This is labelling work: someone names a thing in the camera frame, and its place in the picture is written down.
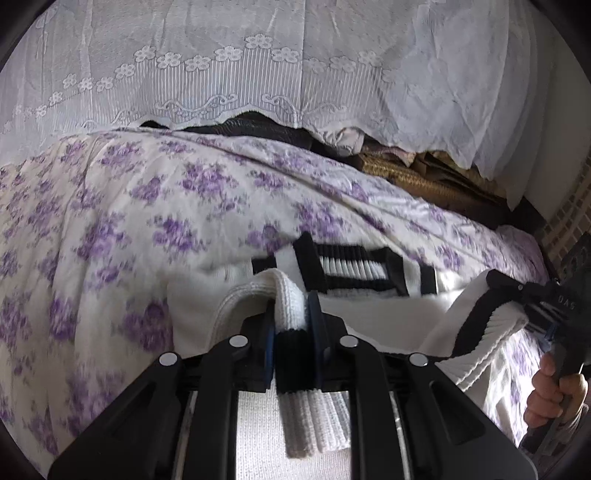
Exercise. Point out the beige checked curtain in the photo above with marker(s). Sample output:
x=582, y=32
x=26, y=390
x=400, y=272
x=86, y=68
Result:
x=565, y=217

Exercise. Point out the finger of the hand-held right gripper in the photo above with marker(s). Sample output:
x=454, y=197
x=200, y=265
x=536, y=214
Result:
x=542, y=328
x=526, y=288

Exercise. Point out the brown woven mat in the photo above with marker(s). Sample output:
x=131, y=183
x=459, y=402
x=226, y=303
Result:
x=406, y=180

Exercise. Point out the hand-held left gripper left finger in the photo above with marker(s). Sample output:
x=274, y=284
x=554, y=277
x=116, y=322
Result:
x=267, y=344

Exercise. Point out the dark cloth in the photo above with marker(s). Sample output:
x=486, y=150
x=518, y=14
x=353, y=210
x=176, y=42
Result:
x=258, y=127

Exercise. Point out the white lace cover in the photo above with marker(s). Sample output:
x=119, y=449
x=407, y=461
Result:
x=277, y=60

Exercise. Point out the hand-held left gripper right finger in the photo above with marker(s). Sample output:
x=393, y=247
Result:
x=318, y=339

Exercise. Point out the purple floral bedspread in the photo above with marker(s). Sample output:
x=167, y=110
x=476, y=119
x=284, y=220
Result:
x=138, y=207

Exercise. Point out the white sweater with navy stripes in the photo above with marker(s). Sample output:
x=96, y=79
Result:
x=369, y=318

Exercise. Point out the pale pink cloth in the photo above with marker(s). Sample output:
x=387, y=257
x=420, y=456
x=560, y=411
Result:
x=344, y=138

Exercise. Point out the person's right hand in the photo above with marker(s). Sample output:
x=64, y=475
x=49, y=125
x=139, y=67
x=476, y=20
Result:
x=547, y=394

